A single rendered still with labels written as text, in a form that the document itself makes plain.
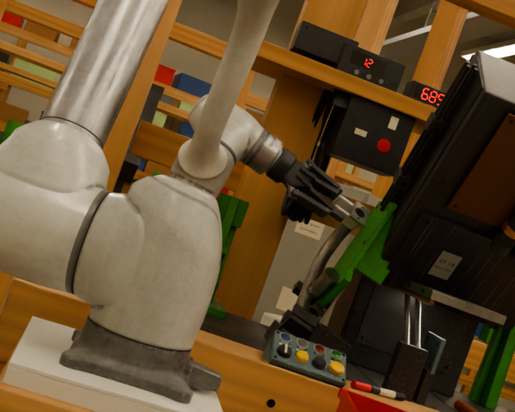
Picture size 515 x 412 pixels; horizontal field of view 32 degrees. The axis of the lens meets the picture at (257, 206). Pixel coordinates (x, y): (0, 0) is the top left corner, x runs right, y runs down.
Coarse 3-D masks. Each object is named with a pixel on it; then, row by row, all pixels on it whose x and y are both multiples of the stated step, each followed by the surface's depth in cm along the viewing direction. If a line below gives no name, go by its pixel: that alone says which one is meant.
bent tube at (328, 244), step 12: (360, 204) 201; (360, 216) 202; (336, 228) 205; (348, 228) 202; (336, 240) 205; (324, 252) 205; (312, 264) 203; (324, 264) 204; (312, 276) 199; (300, 300) 193
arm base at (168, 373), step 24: (72, 336) 132; (96, 336) 120; (120, 336) 119; (72, 360) 116; (96, 360) 118; (120, 360) 118; (144, 360) 119; (168, 360) 120; (192, 360) 126; (144, 384) 118; (168, 384) 118; (192, 384) 126; (216, 384) 126
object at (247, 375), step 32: (32, 288) 158; (0, 320) 157; (64, 320) 159; (0, 352) 157; (192, 352) 162; (224, 352) 162; (256, 352) 172; (224, 384) 163; (256, 384) 163; (288, 384) 164; (320, 384) 165
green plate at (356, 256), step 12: (396, 204) 189; (372, 216) 198; (384, 216) 189; (360, 228) 200; (372, 228) 191; (384, 228) 190; (360, 240) 193; (372, 240) 189; (384, 240) 190; (348, 252) 196; (360, 252) 189; (372, 252) 190; (336, 264) 199; (348, 264) 190; (360, 264) 190; (372, 264) 190; (384, 264) 191; (372, 276) 190; (384, 276) 191
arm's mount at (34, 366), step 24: (24, 336) 125; (48, 336) 129; (24, 360) 113; (48, 360) 116; (24, 384) 111; (48, 384) 111; (72, 384) 112; (96, 384) 113; (120, 384) 117; (96, 408) 112; (120, 408) 113; (144, 408) 113; (168, 408) 114; (192, 408) 117; (216, 408) 121
